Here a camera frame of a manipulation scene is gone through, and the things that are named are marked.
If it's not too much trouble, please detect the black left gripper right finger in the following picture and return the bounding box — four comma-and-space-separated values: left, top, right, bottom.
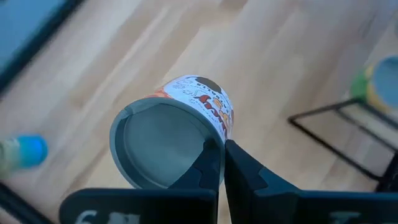
223, 139, 398, 224

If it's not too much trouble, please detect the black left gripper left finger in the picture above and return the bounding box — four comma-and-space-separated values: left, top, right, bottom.
58, 138, 223, 224

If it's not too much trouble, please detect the blue yellow labelled can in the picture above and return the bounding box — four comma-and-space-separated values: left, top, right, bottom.
0, 133, 50, 175

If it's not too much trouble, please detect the green yellow labelled can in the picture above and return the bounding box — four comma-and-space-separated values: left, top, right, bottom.
349, 54, 398, 114

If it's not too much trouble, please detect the black wire shelf rack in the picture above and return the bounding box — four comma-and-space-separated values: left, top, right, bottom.
287, 98, 398, 192

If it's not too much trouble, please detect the black aluminium table frame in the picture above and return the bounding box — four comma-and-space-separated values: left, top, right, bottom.
0, 0, 85, 224

